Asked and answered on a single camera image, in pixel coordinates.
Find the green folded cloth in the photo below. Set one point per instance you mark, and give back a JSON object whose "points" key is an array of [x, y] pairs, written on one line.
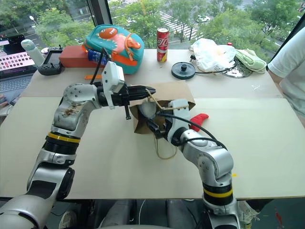
{"points": [[251, 60]]}

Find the teal dinosaur backpack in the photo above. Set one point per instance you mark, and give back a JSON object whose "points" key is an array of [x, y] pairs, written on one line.
{"points": [[119, 45]]}

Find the white sneaker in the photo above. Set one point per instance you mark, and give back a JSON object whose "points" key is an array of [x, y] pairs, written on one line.
{"points": [[249, 212]]}

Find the orange plastic strip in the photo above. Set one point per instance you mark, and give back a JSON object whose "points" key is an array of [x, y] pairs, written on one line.
{"points": [[91, 76]]}

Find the red plush toy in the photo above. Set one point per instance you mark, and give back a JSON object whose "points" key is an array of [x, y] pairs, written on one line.
{"points": [[199, 120]]}

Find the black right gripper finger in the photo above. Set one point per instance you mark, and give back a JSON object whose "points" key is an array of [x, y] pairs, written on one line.
{"points": [[153, 126], [161, 132]]}

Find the black round lid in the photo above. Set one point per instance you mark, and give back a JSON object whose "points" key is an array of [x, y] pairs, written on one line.
{"points": [[183, 70]]}

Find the grey plush toy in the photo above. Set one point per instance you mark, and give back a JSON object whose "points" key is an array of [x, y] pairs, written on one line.
{"points": [[148, 109]]}

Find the red cola can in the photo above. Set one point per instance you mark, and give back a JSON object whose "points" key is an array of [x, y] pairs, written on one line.
{"points": [[163, 44]]}

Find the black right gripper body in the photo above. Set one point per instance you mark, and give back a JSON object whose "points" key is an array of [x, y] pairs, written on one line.
{"points": [[164, 130]]}

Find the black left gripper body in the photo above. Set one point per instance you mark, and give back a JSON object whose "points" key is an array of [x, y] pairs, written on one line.
{"points": [[120, 95]]}

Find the black window frame post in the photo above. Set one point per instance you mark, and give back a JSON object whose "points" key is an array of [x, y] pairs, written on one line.
{"points": [[98, 12]]}

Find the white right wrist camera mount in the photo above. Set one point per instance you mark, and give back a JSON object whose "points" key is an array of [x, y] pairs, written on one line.
{"points": [[177, 119]]}

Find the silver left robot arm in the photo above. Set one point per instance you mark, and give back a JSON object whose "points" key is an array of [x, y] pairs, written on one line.
{"points": [[71, 112]]}

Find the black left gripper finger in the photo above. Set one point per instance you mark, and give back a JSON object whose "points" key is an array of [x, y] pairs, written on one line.
{"points": [[140, 96], [143, 88]]}

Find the white plastic bag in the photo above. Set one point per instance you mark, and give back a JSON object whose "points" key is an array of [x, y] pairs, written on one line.
{"points": [[212, 55]]}

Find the blue patterned bottle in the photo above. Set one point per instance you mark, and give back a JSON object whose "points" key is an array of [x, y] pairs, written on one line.
{"points": [[95, 57]]}

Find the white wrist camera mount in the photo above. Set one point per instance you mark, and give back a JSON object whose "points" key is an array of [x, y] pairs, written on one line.
{"points": [[177, 119], [114, 76]]}

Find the open laptop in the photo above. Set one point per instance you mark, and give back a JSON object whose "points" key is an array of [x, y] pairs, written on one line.
{"points": [[14, 69]]}

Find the person in white t-shirt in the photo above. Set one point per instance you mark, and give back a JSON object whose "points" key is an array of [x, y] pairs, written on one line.
{"points": [[291, 64]]}

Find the black remote controller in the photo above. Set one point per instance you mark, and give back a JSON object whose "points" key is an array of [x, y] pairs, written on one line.
{"points": [[51, 64]]}

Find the orange rectangular box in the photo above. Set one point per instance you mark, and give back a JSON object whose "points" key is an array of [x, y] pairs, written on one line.
{"points": [[74, 57]]}

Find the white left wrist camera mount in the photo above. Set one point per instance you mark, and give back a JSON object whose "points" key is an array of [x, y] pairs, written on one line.
{"points": [[114, 76]]}

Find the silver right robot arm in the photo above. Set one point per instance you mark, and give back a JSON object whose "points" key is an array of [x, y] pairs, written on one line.
{"points": [[209, 159]]}

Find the white grey handheld device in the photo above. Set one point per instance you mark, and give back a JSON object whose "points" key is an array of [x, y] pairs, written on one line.
{"points": [[33, 51]]}

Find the brown paper bag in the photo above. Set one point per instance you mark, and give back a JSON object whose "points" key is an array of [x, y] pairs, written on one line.
{"points": [[174, 91]]}

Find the round metal rack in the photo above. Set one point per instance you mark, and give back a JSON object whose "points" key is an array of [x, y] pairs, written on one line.
{"points": [[238, 71]]}

